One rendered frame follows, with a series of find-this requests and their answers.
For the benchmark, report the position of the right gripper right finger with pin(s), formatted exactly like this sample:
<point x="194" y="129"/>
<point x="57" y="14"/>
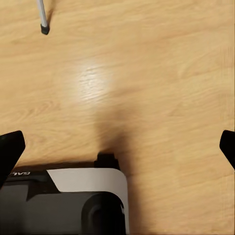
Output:
<point x="227" y="146"/>

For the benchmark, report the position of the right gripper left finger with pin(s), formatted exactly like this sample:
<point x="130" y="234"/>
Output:
<point x="12" y="146"/>

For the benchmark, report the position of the camera tripod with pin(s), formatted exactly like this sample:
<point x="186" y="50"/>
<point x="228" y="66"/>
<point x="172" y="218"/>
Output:
<point x="44" y="26"/>

